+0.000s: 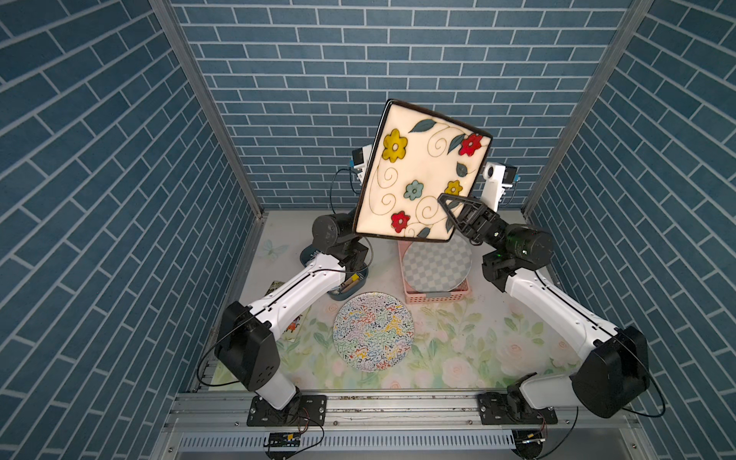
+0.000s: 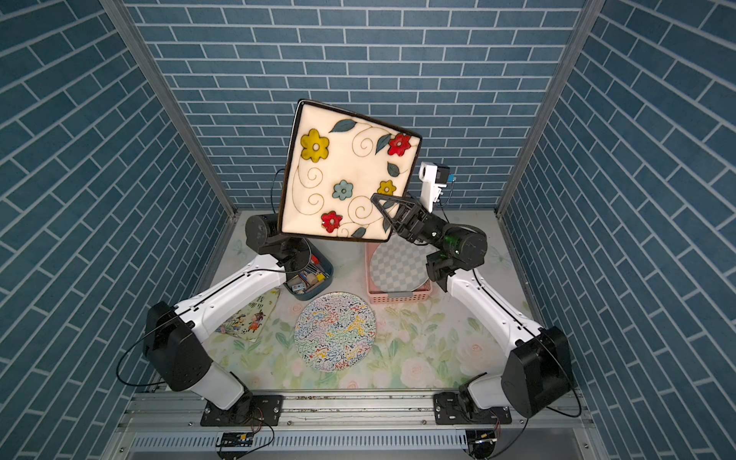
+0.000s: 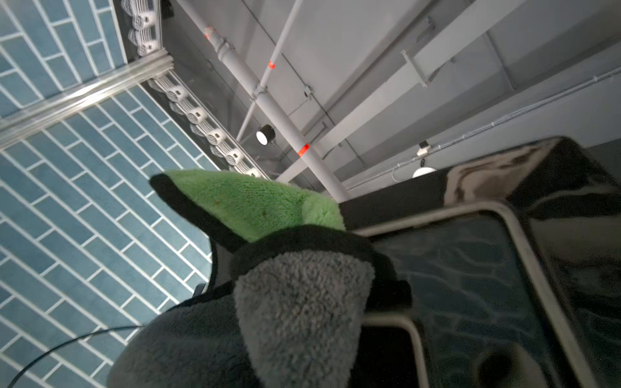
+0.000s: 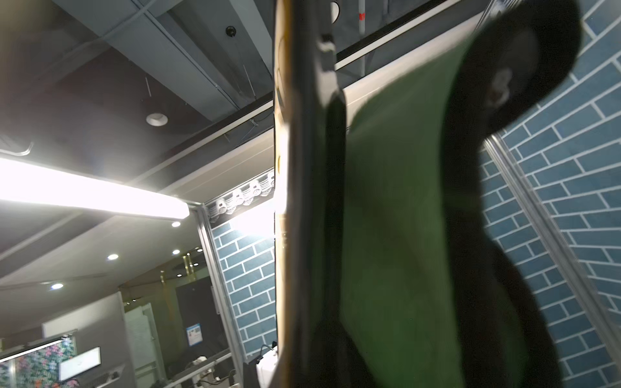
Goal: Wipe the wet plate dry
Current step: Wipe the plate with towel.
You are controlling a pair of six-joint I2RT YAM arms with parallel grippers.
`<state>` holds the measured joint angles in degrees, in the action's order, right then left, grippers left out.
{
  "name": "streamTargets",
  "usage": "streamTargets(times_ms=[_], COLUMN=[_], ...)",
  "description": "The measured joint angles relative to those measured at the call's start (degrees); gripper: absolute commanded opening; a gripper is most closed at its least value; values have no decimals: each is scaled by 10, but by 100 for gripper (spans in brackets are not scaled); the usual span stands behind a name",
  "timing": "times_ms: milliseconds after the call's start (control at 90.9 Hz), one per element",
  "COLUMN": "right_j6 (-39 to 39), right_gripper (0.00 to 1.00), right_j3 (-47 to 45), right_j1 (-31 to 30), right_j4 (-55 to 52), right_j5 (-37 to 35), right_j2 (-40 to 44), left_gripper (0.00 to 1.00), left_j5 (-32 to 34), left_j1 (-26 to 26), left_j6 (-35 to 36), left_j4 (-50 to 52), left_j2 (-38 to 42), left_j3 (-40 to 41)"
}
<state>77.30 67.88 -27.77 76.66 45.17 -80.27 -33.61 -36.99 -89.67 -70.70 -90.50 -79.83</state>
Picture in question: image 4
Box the square floral plate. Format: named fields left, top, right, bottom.
left=273, top=1, right=344, bottom=387

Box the aluminium corner post left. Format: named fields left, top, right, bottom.
left=194, top=203, right=244, bottom=383

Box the aluminium corner post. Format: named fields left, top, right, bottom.
left=485, top=135, right=620, bottom=365
left=194, top=203, right=244, bottom=383

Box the bright ceiling light panel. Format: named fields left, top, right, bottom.
left=1, top=158, right=190, bottom=220

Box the aluminium corner post right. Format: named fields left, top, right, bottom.
left=485, top=135, right=620, bottom=365

